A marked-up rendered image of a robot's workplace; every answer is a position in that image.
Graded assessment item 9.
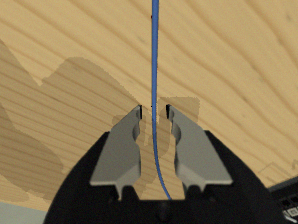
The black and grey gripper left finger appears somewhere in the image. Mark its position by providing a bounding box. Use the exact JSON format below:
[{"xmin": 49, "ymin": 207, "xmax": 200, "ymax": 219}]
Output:
[{"xmin": 43, "ymin": 105, "xmax": 142, "ymax": 224}]

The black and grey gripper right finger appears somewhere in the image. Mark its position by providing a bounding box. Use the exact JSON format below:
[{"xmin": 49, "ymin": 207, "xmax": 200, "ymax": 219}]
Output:
[{"xmin": 166, "ymin": 104, "xmax": 289, "ymax": 224}]

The blue cable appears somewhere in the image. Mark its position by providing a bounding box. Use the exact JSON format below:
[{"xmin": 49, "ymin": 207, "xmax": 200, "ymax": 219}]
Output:
[{"xmin": 152, "ymin": 0, "xmax": 172, "ymax": 200}]

